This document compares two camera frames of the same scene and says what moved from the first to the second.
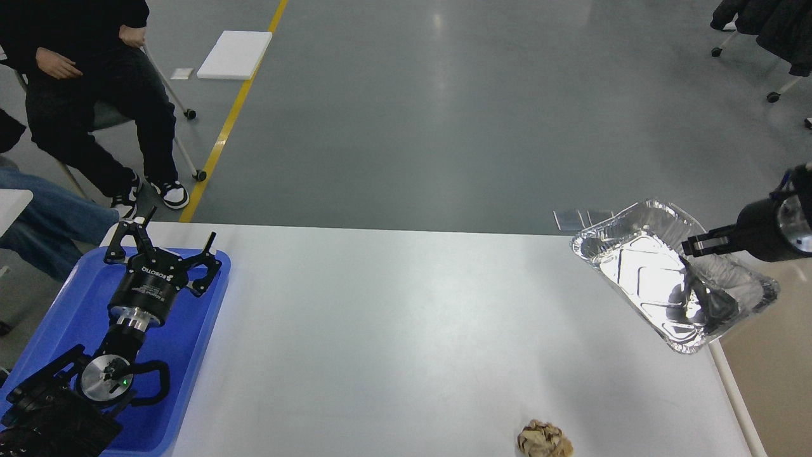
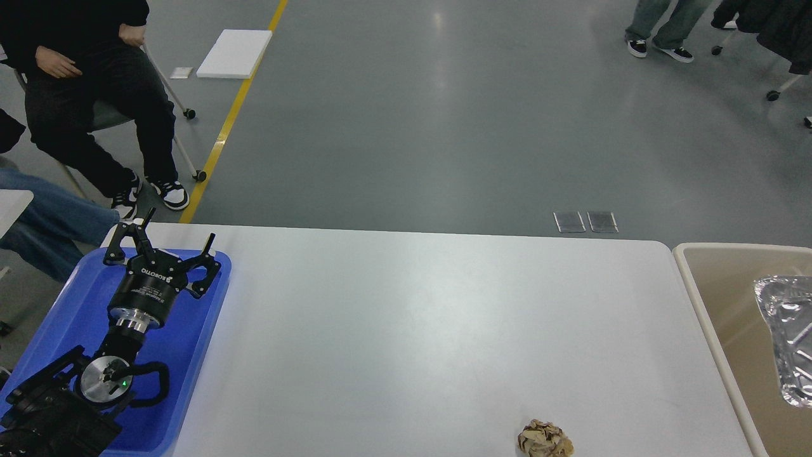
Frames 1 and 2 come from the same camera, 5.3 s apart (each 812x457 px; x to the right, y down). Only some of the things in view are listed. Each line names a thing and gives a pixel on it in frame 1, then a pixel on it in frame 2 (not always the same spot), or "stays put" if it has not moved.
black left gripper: x=144 y=296 stays put
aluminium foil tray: x=687 y=299 → x=786 y=303
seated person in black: x=92 y=96 stays put
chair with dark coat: x=783 y=26 stays put
